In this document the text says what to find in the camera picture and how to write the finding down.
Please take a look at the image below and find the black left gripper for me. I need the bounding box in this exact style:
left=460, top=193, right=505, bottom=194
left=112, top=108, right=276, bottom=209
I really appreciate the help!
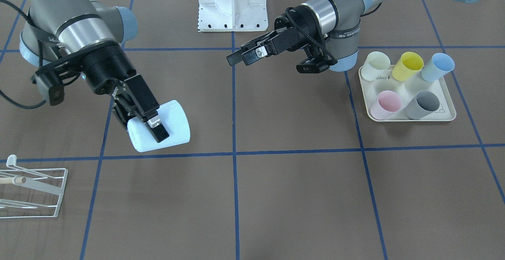
left=226, top=5, right=327, bottom=66

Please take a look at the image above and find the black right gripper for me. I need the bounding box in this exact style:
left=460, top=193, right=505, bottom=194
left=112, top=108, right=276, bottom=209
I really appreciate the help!
left=82, top=43, right=170, bottom=143

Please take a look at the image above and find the light blue cup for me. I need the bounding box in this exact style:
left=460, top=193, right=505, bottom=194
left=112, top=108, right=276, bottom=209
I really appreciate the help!
left=127, top=100, right=191, bottom=152

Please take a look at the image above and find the grey cup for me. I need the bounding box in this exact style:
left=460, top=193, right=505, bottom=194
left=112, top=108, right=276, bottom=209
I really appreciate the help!
left=404, top=90, right=440, bottom=120

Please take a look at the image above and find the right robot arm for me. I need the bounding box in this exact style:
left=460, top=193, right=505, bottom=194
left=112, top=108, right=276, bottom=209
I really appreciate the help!
left=1, top=0, right=171, bottom=146

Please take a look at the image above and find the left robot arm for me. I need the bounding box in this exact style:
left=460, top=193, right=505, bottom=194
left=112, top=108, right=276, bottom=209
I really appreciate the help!
left=227, top=0, right=479, bottom=74

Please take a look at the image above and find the white cream cup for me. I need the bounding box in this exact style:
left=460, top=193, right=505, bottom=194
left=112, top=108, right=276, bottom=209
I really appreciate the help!
left=361, top=51, right=390, bottom=82

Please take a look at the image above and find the pink cup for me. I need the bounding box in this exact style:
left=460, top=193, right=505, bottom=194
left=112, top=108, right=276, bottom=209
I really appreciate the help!
left=370, top=90, right=402, bottom=120

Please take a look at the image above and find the yellow cup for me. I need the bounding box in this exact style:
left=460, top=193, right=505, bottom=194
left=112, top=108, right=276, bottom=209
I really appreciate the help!
left=392, top=51, right=424, bottom=81

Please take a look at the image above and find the cream plastic tray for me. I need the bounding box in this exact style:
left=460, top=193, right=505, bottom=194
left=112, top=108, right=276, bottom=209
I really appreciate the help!
left=358, top=65, right=456, bottom=123

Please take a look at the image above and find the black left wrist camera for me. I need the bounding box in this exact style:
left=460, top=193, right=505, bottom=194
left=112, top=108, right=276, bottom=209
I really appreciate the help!
left=296, top=58, right=330, bottom=74

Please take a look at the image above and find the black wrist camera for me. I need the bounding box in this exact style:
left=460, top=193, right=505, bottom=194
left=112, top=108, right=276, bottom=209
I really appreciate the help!
left=296, top=58, right=330, bottom=74
left=34, top=69, right=65, bottom=107

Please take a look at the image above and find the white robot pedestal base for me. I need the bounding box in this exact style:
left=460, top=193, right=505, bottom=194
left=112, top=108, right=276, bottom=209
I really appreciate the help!
left=197, top=0, right=268, bottom=32

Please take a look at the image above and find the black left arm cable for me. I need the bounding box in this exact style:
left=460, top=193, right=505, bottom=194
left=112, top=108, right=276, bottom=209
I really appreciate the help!
left=285, top=0, right=383, bottom=65

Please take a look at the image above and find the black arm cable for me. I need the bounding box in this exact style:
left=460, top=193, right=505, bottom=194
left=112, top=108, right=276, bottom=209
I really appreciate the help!
left=285, top=0, right=383, bottom=65
left=0, top=0, right=83, bottom=110

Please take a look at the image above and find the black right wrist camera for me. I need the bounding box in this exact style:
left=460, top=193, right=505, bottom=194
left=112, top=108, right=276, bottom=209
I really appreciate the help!
left=34, top=69, right=65, bottom=107

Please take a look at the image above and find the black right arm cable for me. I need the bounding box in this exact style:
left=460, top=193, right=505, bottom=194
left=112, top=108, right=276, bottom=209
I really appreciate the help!
left=0, top=0, right=83, bottom=110

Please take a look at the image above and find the white wire cup rack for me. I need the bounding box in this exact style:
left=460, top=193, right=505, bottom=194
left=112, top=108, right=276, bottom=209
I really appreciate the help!
left=0, top=154, right=69, bottom=220

